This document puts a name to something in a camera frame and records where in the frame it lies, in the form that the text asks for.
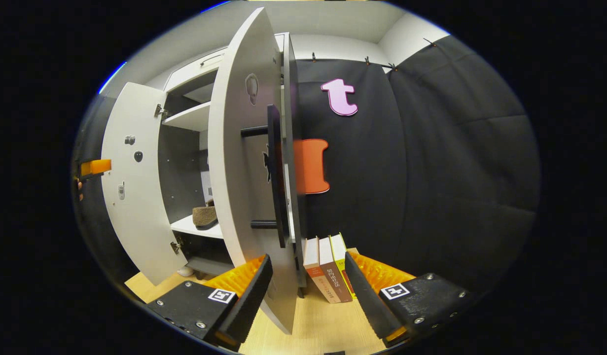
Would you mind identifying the white shoe cabinet door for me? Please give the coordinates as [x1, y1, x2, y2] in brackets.
[101, 82, 189, 286]
[208, 7, 300, 336]

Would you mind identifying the white and orange book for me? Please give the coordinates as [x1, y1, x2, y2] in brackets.
[303, 237, 341, 304]

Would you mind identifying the brown fuzzy shoe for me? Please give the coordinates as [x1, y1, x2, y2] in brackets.
[192, 198, 219, 231]

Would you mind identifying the black door handle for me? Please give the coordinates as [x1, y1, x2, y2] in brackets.
[241, 105, 290, 249]

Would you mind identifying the yellow-green book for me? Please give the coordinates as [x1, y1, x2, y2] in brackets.
[330, 233, 357, 299]

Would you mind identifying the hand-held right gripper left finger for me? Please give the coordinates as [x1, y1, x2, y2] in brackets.
[145, 254, 274, 352]

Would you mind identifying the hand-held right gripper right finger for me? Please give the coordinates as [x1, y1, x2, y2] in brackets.
[344, 250, 475, 349]

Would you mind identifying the black backdrop cloth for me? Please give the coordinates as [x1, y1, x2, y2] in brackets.
[71, 35, 540, 296]

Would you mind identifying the white shoe cabinet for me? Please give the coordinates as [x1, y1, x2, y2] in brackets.
[158, 32, 306, 296]

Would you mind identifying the white cabinet drawer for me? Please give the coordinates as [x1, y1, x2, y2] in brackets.
[164, 34, 284, 93]

